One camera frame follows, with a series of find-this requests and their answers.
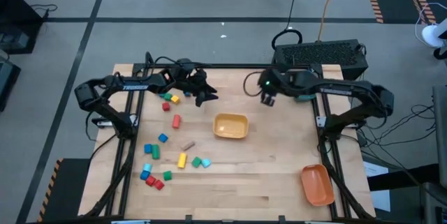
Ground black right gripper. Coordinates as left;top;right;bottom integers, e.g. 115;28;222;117
257;67;282;107

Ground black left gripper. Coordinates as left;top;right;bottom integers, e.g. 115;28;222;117
181;67;219;108

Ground yellow plastic bin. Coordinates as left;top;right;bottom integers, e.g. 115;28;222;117
212;112;250;140

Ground orange plastic bin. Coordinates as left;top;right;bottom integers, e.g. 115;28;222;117
300;163;336;207

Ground black mesh computer case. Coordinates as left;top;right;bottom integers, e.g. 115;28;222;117
271;38;369;81

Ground white paper sheet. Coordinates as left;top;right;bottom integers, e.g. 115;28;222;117
362;160;391;213

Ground black hazard-edged floor mat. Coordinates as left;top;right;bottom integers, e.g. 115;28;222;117
36;157;91;223

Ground white round device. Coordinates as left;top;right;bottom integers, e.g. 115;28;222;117
415;2;447;61

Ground dark equipment box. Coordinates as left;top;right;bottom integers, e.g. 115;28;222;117
0;56;22;112

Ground black cabinet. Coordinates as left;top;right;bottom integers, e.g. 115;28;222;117
0;0;45;56

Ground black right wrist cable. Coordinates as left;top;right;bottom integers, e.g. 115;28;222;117
243;71;263;98

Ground yellow hanging cable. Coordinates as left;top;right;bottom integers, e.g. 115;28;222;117
316;0;342;43

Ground black floor cable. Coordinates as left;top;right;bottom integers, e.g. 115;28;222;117
30;3;59;19

